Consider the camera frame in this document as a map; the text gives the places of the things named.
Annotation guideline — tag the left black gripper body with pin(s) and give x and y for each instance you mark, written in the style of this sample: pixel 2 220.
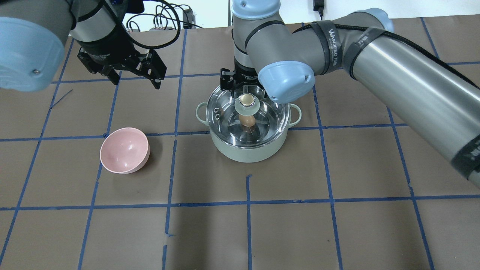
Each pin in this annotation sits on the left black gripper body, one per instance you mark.
pixel 106 51

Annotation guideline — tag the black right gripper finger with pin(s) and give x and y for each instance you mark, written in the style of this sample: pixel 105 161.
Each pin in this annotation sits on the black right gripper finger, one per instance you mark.
pixel 238 91

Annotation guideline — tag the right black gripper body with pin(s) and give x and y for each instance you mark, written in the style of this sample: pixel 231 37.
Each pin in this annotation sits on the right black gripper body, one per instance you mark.
pixel 244 76

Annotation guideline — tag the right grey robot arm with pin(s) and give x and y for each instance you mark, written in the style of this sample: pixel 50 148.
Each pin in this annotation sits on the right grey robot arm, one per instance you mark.
pixel 434 99

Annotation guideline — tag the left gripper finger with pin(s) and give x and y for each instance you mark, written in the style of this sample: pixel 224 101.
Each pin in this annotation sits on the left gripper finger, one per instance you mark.
pixel 114 77
pixel 156 81

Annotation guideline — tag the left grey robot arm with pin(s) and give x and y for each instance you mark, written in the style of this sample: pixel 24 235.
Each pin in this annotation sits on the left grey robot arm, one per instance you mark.
pixel 34 33

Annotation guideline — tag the light green cooking pot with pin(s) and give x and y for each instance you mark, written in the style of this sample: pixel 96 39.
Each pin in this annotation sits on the light green cooking pot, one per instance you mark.
pixel 249 155

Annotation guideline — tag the black power adapter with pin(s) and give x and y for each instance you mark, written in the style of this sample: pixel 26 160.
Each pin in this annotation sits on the black power adapter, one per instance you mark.
pixel 188 18

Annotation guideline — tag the brown egg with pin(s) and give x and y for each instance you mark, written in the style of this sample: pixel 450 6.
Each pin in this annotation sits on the brown egg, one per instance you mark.
pixel 247 120

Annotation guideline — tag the pink bowl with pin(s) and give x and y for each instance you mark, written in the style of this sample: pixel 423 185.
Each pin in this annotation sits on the pink bowl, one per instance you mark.
pixel 125 151

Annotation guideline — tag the glass pot lid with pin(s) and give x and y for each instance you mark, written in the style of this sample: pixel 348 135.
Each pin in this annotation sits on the glass pot lid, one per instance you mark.
pixel 222 117

